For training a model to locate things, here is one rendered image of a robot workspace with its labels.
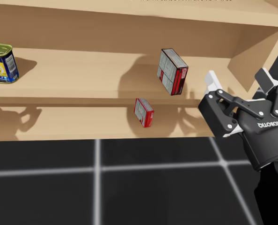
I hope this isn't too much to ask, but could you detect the dark red and brown carton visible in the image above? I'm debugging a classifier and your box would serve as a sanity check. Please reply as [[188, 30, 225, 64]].
[[156, 48, 189, 97]]

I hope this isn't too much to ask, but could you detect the green and blue rectangular can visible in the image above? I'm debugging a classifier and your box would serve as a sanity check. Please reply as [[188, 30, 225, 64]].
[[0, 42, 20, 84]]

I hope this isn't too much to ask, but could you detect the pale wooden shelf unit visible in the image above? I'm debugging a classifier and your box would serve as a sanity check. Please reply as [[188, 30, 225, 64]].
[[0, 0, 278, 142]]

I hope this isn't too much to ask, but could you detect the small red carton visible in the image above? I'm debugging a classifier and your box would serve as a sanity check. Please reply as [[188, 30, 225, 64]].
[[133, 97, 155, 128]]

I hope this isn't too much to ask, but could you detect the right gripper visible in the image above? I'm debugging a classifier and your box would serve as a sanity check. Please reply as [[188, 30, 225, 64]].
[[198, 67, 278, 172]]

